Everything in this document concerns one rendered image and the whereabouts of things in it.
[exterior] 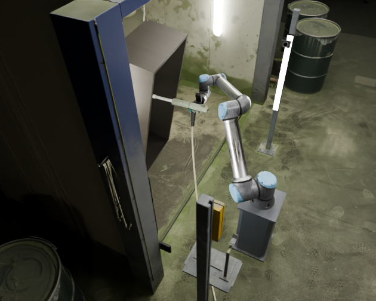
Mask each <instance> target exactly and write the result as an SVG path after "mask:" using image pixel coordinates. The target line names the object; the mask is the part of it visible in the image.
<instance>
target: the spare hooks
mask: <svg viewBox="0 0 376 301"><path fill-rule="evenodd" d="M109 156H110V155H108V156H105V157H104V158H103V160H102V161H101V162H99V163H98V164H97V165H98V167H100V165H103V166H104V170H105V172H106V176H107V172H108V169H109V172H108V175H109V178H108V176H107V181H108V183H109V187H110V192H111V195H112V199H113V203H114V206H115V210H116V214H117V217H118V220H119V221H121V219H119V217H120V218H122V217H123V220H124V223H125V227H126V228H127V227H131V225H132V224H130V225H129V226H128V225H127V224H126V222H125V219H124V215H123V213H122V211H123V210H124V209H122V210H121V205H120V204H119V199H120V197H119V198H118V196H117V193H116V190H115V186H114V183H113V178H112V171H111V166H112V164H111V162H110V159H108V157H109ZM104 162H106V163H107V166H108V169H107V166H106V163H104ZM110 165H111V166H110ZM112 168H113V170H114V172H115V174H116V176H117V177H118V175H117V173H116V171H115V169H114V167H113V166H112ZM106 170H107V171H106ZM109 179H110V181H111V184H112V188H111V185H110V182H109ZM118 179H119V177H118ZM112 190H113V192H112ZM116 199H117V200H118V204H119V205H118V204H117V201H116ZM118 208H120V210H119V209H118ZM119 211H121V213H122V216H119V214H118V212H119ZM127 229H128V228H127ZM129 230H130V228H129Z"/></svg>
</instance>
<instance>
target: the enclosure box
mask: <svg viewBox="0 0 376 301"><path fill-rule="evenodd" d="M187 37H188V33H185V32H182V31H179V30H177V29H174V28H171V27H169V26H166V25H163V24H160V23H158V22H155V21H153V20H149V19H146V20H145V21H144V22H142V24H140V25H139V26H138V27H137V28H135V29H134V30H133V31H132V32H131V33H130V34H129V35H127V36H126V37H125V41H126V45H127V52H128V59H129V63H130V70H131V77H132V84H133V89H134V95H135V102H136V107H137V113H138V120H139V124H140V131H141V138H142V142H143V149H144V156H145V160H146V167H147V172H148V171H149V170H150V168H151V166H152V165H153V163H154V162H155V160H156V159H157V157H158V156H159V154H160V152H161V151H162V149H163V148H164V146H165V145H166V143H167V141H168V140H169V134H170V131H171V124H172V118H173V114H174V108H175V106H174V105H172V103H171V102H168V101H165V100H161V99H154V98H152V96H153V94H155V95H157V96H161V97H165V98H168V99H176V98H177V91H178V85H179V82H180V75H181V69H182V65H183V59H184V53H185V49H186V43H187Z"/></svg>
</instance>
